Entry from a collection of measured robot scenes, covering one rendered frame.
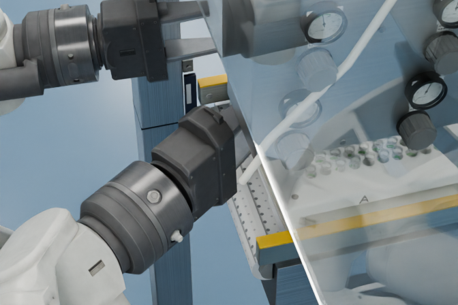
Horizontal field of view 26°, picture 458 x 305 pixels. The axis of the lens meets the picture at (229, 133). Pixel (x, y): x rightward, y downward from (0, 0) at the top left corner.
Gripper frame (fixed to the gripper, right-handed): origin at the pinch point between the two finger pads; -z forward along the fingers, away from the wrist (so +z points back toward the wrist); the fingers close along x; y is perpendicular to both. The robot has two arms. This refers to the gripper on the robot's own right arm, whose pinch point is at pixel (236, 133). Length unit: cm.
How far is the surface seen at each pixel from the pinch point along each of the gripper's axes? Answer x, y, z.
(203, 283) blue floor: 99, -40, -29
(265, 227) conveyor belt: 18.1, 1.0, -3.0
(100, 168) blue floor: 100, -80, -36
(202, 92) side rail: 16.0, -18.3, -12.7
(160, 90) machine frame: 15.6, -22.4, -9.2
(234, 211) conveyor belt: 19.7, -4.1, -3.2
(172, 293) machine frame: 60, -23, -6
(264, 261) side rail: 16.6, 4.8, 1.5
